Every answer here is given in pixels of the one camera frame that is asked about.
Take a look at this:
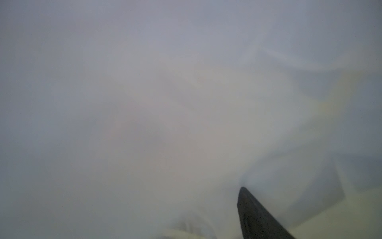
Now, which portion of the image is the cream plastic bag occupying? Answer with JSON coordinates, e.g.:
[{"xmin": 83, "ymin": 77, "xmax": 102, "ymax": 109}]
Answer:
[{"xmin": 1, "ymin": 1, "xmax": 382, "ymax": 239}]

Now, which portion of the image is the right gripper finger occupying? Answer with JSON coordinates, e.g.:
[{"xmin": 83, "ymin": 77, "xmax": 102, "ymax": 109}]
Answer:
[{"xmin": 237, "ymin": 187, "xmax": 294, "ymax": 239}]

